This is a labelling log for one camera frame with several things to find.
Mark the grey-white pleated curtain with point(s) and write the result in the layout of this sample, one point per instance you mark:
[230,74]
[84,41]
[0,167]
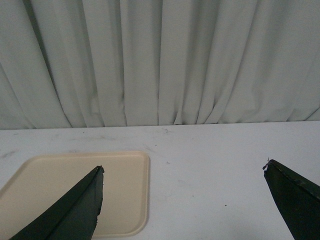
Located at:
[120,63]

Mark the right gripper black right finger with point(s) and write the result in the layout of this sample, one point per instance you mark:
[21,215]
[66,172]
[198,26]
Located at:
[296,198]

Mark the beige square plastic plate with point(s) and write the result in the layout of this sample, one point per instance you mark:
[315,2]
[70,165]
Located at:
[43,179]

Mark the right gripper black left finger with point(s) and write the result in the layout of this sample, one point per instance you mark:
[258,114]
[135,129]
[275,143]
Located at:
[72,217]

